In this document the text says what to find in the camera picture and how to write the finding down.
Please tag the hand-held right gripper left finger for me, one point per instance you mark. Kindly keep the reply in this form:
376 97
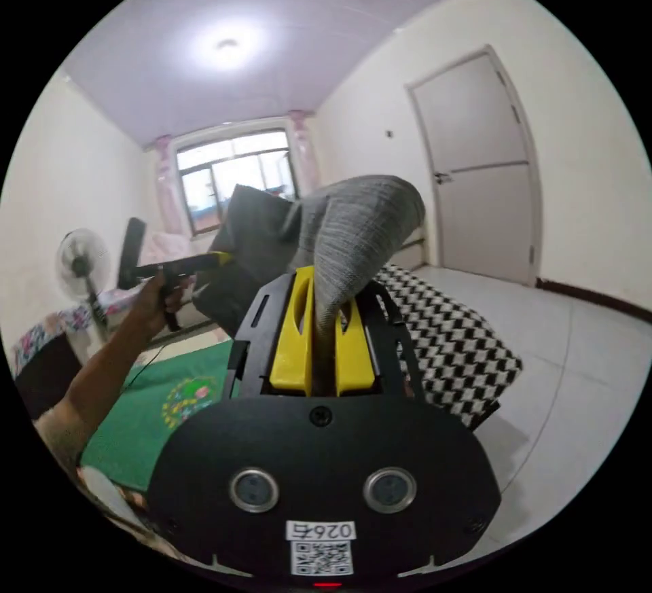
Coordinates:
291 348

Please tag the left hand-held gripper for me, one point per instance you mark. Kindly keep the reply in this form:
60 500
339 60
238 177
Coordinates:
175 266

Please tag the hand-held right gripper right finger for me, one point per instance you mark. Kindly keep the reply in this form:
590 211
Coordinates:
354 358

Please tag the gray pants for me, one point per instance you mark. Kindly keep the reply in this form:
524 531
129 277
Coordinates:
356 226

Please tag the person's left forearm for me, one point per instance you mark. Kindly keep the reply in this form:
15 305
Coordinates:
97 384

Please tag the person's left hand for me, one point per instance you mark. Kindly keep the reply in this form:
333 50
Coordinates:
158 305

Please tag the window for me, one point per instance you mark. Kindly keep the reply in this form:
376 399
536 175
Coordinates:
234 180

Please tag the pink curtain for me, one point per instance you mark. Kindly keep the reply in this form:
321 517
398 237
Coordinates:
303 155
167 185

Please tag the white standing fan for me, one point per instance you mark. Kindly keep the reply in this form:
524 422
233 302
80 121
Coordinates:
81 262

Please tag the bed with green mat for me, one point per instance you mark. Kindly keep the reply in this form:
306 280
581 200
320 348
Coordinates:
153 399

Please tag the floral cloth covered table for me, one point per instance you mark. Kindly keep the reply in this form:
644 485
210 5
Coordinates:
46 338

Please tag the round ceiling lamp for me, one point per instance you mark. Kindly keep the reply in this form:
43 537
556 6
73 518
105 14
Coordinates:
226 43

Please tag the gray door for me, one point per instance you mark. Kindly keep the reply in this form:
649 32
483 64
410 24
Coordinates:
484 165

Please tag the person's body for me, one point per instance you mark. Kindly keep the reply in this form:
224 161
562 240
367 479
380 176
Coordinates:
104 493

